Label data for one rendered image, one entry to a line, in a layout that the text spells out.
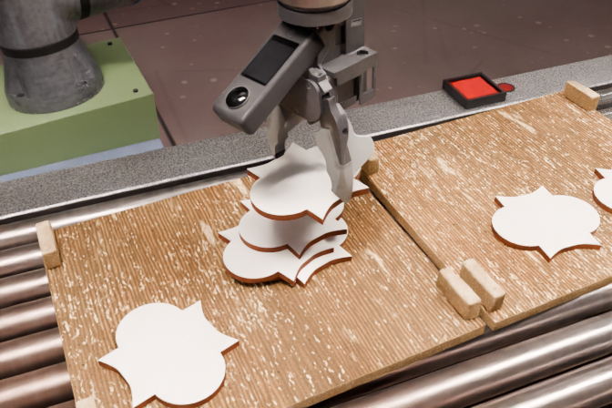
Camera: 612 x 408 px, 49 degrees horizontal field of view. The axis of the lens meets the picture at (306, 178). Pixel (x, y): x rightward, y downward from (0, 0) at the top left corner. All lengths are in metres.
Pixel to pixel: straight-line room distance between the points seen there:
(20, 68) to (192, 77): 2.06
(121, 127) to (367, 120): 0.39
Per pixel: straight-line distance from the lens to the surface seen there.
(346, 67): 0.65
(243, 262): 0.76
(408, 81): 3.07
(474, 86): 1.16
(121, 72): 1.17
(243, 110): 0.60
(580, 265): 0.84
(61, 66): 1.08
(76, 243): 0.85
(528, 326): 0.79
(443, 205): 0.88
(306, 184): 0.72
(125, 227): 0.86
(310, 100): 0.65
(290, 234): 0.78
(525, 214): 0.87
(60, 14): 1.07
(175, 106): 2.91
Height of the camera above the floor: 1.49
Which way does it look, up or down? 38 degrees down
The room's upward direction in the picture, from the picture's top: straight up
